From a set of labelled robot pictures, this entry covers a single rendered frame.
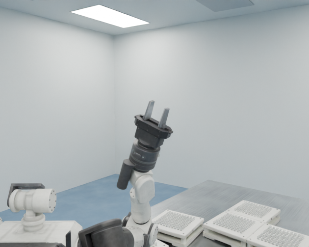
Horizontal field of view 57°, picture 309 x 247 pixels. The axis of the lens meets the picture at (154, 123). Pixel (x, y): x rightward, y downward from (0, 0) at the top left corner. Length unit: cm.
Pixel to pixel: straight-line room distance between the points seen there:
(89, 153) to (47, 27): 235
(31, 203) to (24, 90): 395
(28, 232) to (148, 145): 41
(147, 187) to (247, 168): 394
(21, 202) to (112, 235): 27
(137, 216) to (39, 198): 36
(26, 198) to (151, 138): 39
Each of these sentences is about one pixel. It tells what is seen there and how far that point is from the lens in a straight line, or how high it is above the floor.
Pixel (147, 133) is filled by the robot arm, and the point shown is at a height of 156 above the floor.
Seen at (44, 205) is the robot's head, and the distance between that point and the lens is 86.
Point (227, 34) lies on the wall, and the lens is 488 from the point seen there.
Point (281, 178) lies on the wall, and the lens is 471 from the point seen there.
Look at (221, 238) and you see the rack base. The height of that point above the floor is 92.
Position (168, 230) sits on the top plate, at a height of 97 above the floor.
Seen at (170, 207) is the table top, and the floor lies 90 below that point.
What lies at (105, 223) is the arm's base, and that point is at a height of 132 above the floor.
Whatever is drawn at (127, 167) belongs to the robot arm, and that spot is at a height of 145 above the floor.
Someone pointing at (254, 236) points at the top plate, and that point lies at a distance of 161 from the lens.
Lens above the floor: 167
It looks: 6 degrees down
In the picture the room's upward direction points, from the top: straight up
